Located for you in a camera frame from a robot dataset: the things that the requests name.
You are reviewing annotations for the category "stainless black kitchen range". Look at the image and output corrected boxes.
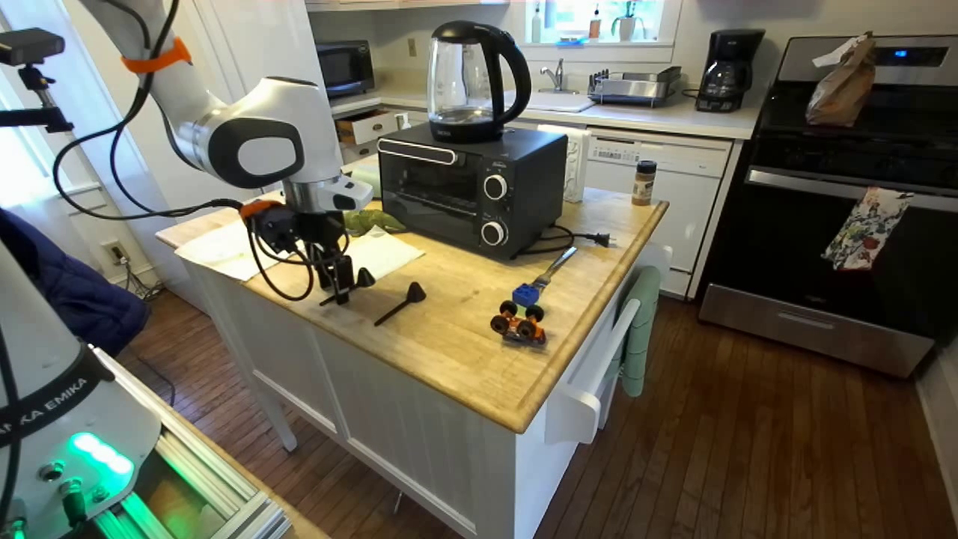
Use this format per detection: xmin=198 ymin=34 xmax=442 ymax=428
xmin=695 ymin=34 xmax=958 ymax=380

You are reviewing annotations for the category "black microwave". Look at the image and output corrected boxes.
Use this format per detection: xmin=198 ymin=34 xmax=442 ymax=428
xmin=318 ymin=35 xmax=378 ymax=104

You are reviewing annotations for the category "open white drawer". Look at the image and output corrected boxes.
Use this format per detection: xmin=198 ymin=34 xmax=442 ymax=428
xmin=339 ymin=104 xmax=413 ymax=155

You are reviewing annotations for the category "white wooden-top kitchen island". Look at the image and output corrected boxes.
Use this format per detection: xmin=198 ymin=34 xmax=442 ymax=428
xmin=152 ymin=176 xmax=674 ymax=539

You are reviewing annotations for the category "black coffee maker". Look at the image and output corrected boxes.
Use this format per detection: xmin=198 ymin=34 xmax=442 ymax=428
xmin=692 ymin=26 xmax=769 ymax=118

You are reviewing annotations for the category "aluminium robot stand frame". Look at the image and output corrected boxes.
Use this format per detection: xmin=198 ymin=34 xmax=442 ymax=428
xmin=88 ymin=344 xmax=335 ymax=539

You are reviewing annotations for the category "blue handled metal utensil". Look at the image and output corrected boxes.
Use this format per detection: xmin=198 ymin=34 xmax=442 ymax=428
xmin=510 ymin=243 xmax=580 ymax=311

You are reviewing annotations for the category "white towel bar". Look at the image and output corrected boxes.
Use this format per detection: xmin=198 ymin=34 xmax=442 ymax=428
xmin=541 ymin=297 xmax=645 ymax=450

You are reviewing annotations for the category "floral dish towel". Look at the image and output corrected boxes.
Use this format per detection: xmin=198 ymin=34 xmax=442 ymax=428
xmin=820 ymin=185 xmax=914 ymax=276

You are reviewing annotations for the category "green hanging towel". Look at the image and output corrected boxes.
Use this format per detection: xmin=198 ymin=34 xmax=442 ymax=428
xmin=615 ymin=263 xmax=666 ymax=402

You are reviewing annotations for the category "white paper napkin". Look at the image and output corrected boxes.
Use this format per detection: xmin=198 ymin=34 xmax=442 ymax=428
xmin=341 ymin=224 xmax=429 ymax=284

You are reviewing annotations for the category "white cloth sheet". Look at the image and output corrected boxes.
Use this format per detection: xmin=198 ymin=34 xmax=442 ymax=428
xmin=172 ymin=215 xmax=264 ymax=284

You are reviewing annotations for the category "green crumpled cloth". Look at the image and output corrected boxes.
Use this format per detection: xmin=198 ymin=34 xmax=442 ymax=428
xmin=345 ymin=204 xmax=407 ymax=240

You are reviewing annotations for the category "black camera on tripod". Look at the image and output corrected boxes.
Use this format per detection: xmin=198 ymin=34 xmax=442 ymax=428
xmin=0 ymin=23 xmax=77 ymax=134

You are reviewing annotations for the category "glass electric kettle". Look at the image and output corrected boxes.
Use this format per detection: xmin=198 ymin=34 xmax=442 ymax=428
xmin=425 ymin=17 xmax=537 ymax=148

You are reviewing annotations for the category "black power cord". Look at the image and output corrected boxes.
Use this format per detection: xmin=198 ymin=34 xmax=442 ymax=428
xmin=516 ymin=222 xmax=615 ymax=258

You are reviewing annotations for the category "spice jar with black lid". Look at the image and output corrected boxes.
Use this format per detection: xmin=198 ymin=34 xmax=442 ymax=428
xmin=628 ymin=155 xmax=661 ymax=209

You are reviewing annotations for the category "chrome sink faucet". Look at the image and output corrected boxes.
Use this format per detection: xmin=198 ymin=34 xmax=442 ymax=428
xmin=537 ymin=53 xmax=571 ymax=97

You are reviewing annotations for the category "orange cable strap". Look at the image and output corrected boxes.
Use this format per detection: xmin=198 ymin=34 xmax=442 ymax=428
xmin=237 ymin=198 xmax=288 ymax=224
xmin=121 ymin=35 xmax=194 ymax=79

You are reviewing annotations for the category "brown paper bag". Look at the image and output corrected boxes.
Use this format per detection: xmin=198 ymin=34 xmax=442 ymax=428
xmin=803 ymin=26 xmax=880 ymax=133

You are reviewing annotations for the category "dark blue jacket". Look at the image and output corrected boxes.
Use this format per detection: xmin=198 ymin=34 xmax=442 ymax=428
xmin=0 ymin=204 xmax=152 ymax=359

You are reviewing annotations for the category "black toaster oven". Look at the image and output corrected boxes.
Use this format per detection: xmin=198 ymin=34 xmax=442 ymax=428
xmin=375 ymin=124 xmax=571 ymax=263

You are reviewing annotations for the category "pale green bottle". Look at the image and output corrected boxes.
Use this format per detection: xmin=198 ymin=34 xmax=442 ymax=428
xmin=345 ymin=154 xmax=387 ymax=192

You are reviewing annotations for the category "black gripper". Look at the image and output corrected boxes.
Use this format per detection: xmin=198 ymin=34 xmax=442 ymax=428
xmin=254 ymin=201 xmax=360 ymax=308

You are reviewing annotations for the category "wall outlet with plug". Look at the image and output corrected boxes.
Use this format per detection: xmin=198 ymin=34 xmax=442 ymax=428
xmin=95 ymin=234 xmax=136 ymax=276

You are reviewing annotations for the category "orange black toy car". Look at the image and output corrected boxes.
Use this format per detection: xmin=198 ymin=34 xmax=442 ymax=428
xmin=484 ymin=297 xmax=550 ymax=351

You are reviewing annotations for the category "white dishwasher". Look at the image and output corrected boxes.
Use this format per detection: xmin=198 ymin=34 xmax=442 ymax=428
xmin=580 ymin=127 xmax=736 ymax=303

